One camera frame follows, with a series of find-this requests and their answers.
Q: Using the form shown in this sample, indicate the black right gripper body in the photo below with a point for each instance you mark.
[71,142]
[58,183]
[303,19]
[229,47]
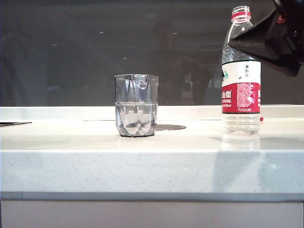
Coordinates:
[291,31]

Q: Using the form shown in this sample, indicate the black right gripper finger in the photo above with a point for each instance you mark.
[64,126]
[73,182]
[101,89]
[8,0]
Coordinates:
[282,64]
[257,33]

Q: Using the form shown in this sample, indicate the clear plastic water bottle red label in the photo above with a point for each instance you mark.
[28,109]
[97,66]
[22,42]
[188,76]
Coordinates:
[240,97]

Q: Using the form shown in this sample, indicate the red plastic bottle cap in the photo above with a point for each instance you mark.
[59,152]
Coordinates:
[261,119]

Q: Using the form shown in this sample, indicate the black round flat disc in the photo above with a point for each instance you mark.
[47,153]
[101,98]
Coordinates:
[169,127]

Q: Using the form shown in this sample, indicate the grey faceted transparent glass cup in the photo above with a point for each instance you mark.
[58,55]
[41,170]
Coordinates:
[134,114]

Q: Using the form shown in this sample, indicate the grey cabinet drawer front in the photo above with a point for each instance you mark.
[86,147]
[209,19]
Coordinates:
[152,215]

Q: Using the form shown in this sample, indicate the black flat cooktop panel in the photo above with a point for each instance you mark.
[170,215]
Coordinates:
[12,124]

